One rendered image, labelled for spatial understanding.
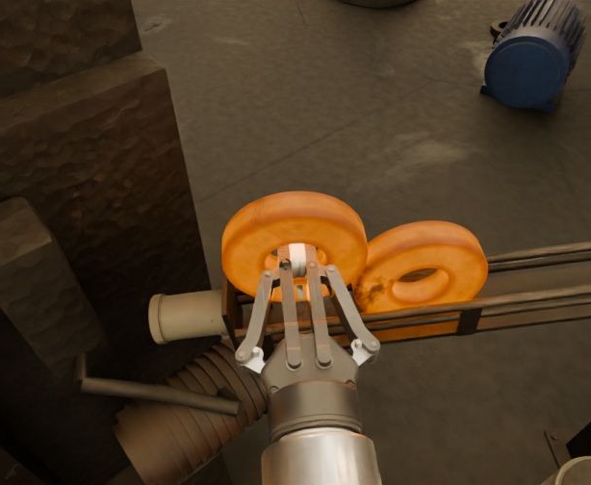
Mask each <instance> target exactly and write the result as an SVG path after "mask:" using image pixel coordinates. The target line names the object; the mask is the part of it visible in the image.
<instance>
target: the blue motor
mask: <svg viewBox="0 0 591 485"><path fill-rule="evenodd" d="M571 1H572V0H570V1H568V0H535V1H532V0H529V2H528V4H527V5H526V4H523V6H522V7H521V8H520V9H518V10H517V11H516V12H515V13H514V14H513V15H512V17H511V18H510V20H509V21H508V22H507V24H506V25H505V27H504V28H503V30H502V31H501V33H500V35H499V36H498V38H497V39H496V42H495V44H494V45H493V47H492V48H493V50H492V52H491V53H490V56H489V58H488V60H487V62H486V65H485V69H484V78H485V81H484V82H483V84H482V85H481V89H480V93H483V94H486V95H490V96H493V97H495V98H496V99H498V100H499V101H500V102H501V103H503V104H504V105H507V106H510V107H514V108H520V109H526V108H534V109H537V110H541V111H544V112H548V113H552V112H553V110H554V107H555V105H556V103H557V100H558V98H559V96H560V93H561V92H562V90H563V88H564V85H565V83H566V81H567V78H568V76H570V75H571V73H572V71H573V68H574V66H575V64H576V62H577V59H578V56H579V53H580V51H581V48H582V46H583V44H584V42H585V40H586V38H585V37H586V34H587V31H585V29H586V27H587V24H583V22H584V20H585V18H586V17H585V16H584V17H582V15H581V13H582V10H579V9H578V8H577V6H578V4H576V5H574V4H573V3H572V2H571Z"/></svg>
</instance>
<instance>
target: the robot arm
mask: <svg viewBox="0 0 591 485"><path fill-rule="evenodd" d="M277 253H278V267H277V268H275V269H273V270H271V269H264V270H263V271H262V273H261V277H260V281H259V286H258V290H257V294H256V297H255V301H254V305H253V310H252V314H251V318H250V322H249V326H248V330H247V334H246V337H245V339H244V341H243V342H242V344H241V345H240V347H239V348H238V349H237V351H236V353H235V359H236V363H237V369H238V371H239V372H241V373H246V372H248V371H249V372H250V373H252V374H254V375H256V376H258V377H260V378H261V384H262V386H263V388H264V389H265V391H266V393H267V397H268V416H269V434H270V443H271V444H272V445H270V446H269V447H268V448H266V450H265V451H264V452H263V455H262V458H261V462H262V485H382V483H381V477H380V473H379V472H378V466H377V462H376V457H375V451H374V443H373V441H372V440H371V439H369V438H368V437H366V436H364V435H362V433H363V425H362V420H361V414H360V408H359V402H358V396H357V391H356V381H357V379H358V374H359V369H360V368H362V367H363V366H364V365H366V364H367V363H373V362H375V361H376V358H377V355H378V351H379V349H380V342H379V341H378V340H377V338H376V337H375V336H374V335H373V334H372V333H371V332H370V331H369V330H368V329H367V328H366V327H365V325H364V323H363V321H362V320H361V318H360V316H359V314H358V311H357V309H356V307H355V305H354V303H353V301H352V299H351V297H350V295H349V292H348V290H347V287H346V285H345V283H344V281H343V279H342V276H341V274H340V272H339V271H338V269H337V267H336V266H334V265H328V266H327V267H325V266H322V265H320V264H319V263H318V260H317V254H316V247H315V246H313V245H311V244H305V243H293V244H287V245H284V246H281V247H278V248H277ZM305 276H306V283H305V284H306V288H307V296H308V304H309V313H310V321H311V330H312V333H311V334H308V335H303V334H298V324H297V318H296V300H295V290H294V281H293V278H298V277H299V278H304V277H305ZM321 284H324V286H325V288H326V290H327V292H328V294H329V297H330V299H331V301H332V303H333V306H334V308H335V310H336V312H337V315H338V317H339V319H340V322H341V324H342V326H343V327H344V330H345V332H346V334H347V338H348V340H349V342H350V344H351V347H350V352H351V354H352V357H351V356H350V355H349V354H348V353H347V352H346V351H345V350H344V349H343V348H342V347H341V346H340V345H339V344H338V343H337V342H336V341H335V340H334V339H333V338H332V337H330V336H328V329H327V322H326V319H325V312H324V306H323V298H322V291H321ZM277 287H280V290H281V301H282V313H283V324H284V337H285V339H283V340H282V341H281V342H280V343H279V344H278V346H277V347H276V349H275V350H274V352H273V353H272V355H271V356H270V358H269V359H268V361H267V362H266V363H265V364H264V362H263V360H264V353H263V350H262V349H261V348H262V345H263V340H264V336H265V332H266V327H267V322H268V317H269V313H270V305H271V301H272V296H273V291H274V288H277Z"/></svg>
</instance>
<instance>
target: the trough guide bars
mask: <svg viewBox="0 0 591 485"><path fill-rule="evenodd" d="M484 256H485V258H486V260H487V263H488V273H495V272H503V271H510V270H517V269H525V268H540V267H547V266H554V265H562V264H570V263H577V262H585V261H591V242H577V243H569V244H562V245H555V246H547V247H539V248H532V249H525V250H517V251H509V252H502V253H495V254H487V255H484ZM437 270H438V269H437V268H420V269H416V270H413V271H410V272H408V273H406V274H404V275H402V276H401V277H400V278H399V279H398V280H397V281H399V282H415V281H419V280H422V279H425V278H426V277H428V276H430V275H432V274H433V273H434V272H436V271H437ZM235 295H236V296H237V297H238V303H239V305H245V304H253V303H254V301H255V297H254V296H252V295H249V294H246V293H244V292H242V291H241V290H239V289H238V288H236V287H235ZM586 304H591V284H590V285H583V286H575V287H568V288H560V289H552V290H544V291H537V292H529V293H521V294H507V295H500V296H492V297H484V298H477V299H469V300H461V301H453V302H446V303H438V304H430V305H423V306H416V307H408V308H400V309H393V310H385V311H377V312H369V313H362V314H359V316H360V318H361V320H362V321H363V323H364V325H365V327H366V328H367V329H368V330H369V331H370V332H372V331H379V330H387V329H395V328H402V327H410V326H418V325H425V324H432V323H440V322H448V321H456V320H459V322H458V325H457V329H456V330H457V336H465V335H473V334H475V331H476V328H477V325H478V322H479V319H480V318H486V317H493V316H501V315H509V314H517V313H524V312H532V311H540V310H548V309H555V308H563V307H571V306H579V305H586ZM325 319H326V322H327V329H328V336H330V337H333V336H341V335H346V332H345V330H344V327H343V326H342V324H341V322H340V319H339V317H332V318H325ZM297 324H298V334H303V335H308V334H311V333H312V330H311V321H310V320H302V321H298V322H297ZM247 330H248V328H241V329H235V338H236V340H238V345H239V347H240V345H241V344H242V342H243V341H244V339H245V337H246V334H247ZM283 339H285V337H284V324H283V323H278V324H271V325H267V327H266V332H265V336H264V340H263V345H262V348H261V349H262V350H263V353H264V360H263V361H265V360H268V359H269V358H270V356H271V355H272V353H273V352H274V350H275V348H274V344H279V343H280V342H281V341H282V340H283Z"/></svg>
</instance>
